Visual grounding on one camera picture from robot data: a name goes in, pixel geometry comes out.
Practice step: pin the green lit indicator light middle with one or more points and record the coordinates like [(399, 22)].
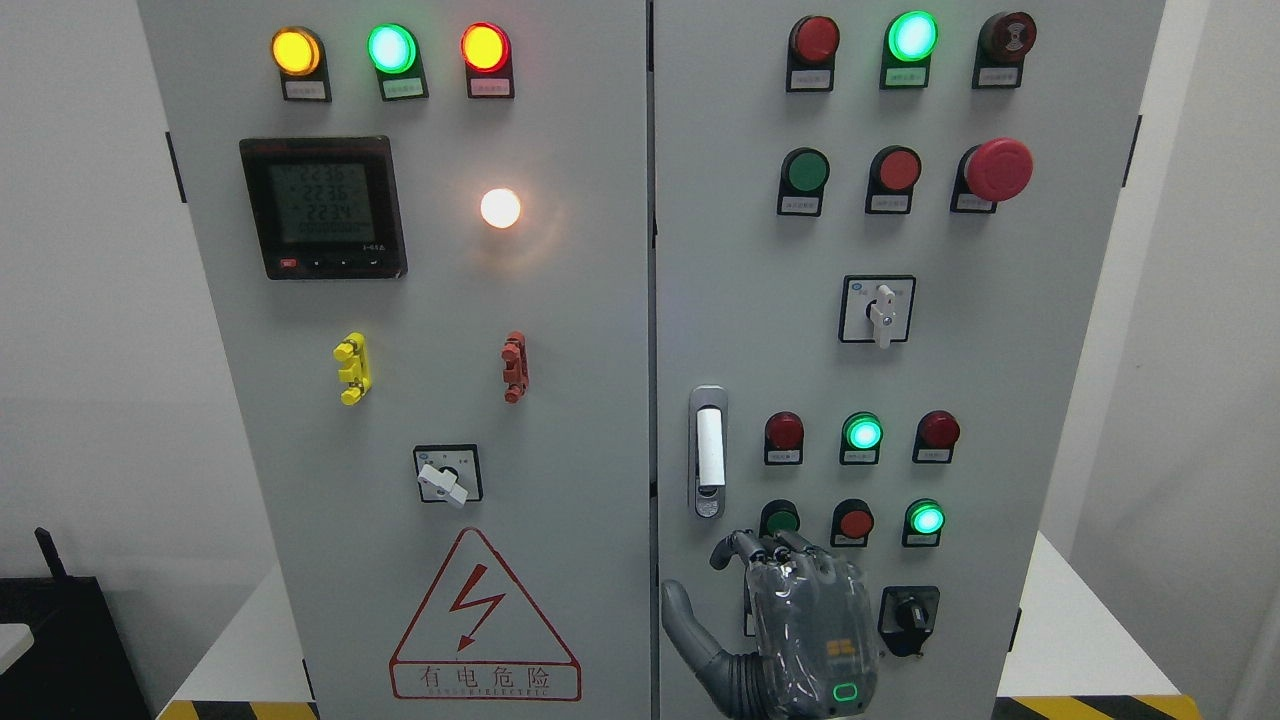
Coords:
[(861, 439)]

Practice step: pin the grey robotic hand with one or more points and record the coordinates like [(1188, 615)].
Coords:
[(816, 657)]

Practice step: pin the dark red indicator light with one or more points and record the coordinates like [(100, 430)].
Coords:
[(784, 435), (936, 437)]

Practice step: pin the right grey cabinet door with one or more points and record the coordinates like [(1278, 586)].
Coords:
[(750, 301)]

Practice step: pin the dark red indicator light left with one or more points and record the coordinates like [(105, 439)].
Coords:
[(784, 435)]

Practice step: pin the red push button lower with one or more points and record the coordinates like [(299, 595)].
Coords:
[(851, 524)]

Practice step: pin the white selector switch upper right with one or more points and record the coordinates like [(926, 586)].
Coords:
[(876, 309)]

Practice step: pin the white selector switch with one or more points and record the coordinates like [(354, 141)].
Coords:
[(748, 622), (876, 309)]

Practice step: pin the yellow terminal connector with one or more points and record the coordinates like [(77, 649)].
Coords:
[(354, 368)]

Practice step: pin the green push button lower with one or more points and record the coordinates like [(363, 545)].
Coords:
[(779, 514)]

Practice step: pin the red terminal connector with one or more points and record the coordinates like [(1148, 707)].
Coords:
[(515, 371)]

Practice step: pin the red emergency stop mushroom button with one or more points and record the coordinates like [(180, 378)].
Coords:
[(993, 171)]

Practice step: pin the red electrical hazard warning sticker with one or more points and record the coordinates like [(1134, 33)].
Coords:
[(478, 635)]

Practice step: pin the grey cabinet door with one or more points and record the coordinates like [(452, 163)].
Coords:
[(750, 301), (566, 469)]

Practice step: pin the green lit light top right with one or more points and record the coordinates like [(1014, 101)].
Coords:
[(909, 42)]

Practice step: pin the red push button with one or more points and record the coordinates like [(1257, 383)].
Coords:
[(892, 176), (851, 524)]

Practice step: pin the white rotary switch left door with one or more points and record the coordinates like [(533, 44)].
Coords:
[(448, 474)]

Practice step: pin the black rotary knob switch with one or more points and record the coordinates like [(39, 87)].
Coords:
[(906, 617)]

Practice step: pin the red lit indicator light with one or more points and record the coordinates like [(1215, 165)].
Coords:
[(487, 55)]

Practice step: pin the black box with antenna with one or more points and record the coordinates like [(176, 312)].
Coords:
[(77, 668)]

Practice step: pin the dark red indicator light right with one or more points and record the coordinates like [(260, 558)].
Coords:
[(936, 437)]

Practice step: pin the dark red buzzer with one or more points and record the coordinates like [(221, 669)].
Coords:
[(1003, 43)]

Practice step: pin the green indicator light top left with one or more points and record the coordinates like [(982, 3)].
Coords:
[(394, 55)]

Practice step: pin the red indicator light top right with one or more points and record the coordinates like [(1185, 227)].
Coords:
[(812, 45)]

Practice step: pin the green lit button lower right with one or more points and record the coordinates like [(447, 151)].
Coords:
[(924, 519)]

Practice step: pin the white selector switch lower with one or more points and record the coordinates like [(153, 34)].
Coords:
[(748, 622)]

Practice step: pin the green push button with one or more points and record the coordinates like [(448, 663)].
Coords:
[(803, 177), (779, 514)]

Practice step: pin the white lit indicator light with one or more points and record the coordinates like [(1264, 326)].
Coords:
[(501, 207)]

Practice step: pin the silver door handle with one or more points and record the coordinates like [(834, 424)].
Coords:
[(706, 469)]

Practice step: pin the red push button upper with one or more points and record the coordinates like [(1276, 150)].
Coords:
[(892, 176)]

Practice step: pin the green push button upper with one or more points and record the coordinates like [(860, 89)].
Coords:
[(803, 177)]

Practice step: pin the left grey cabinet door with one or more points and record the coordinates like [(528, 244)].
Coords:
[(566, 469)]

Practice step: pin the black digital power meter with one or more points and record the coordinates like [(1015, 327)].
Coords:
[(325, 208)]

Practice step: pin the yellow indicator light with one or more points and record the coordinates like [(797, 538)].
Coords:
[(300, 58)]

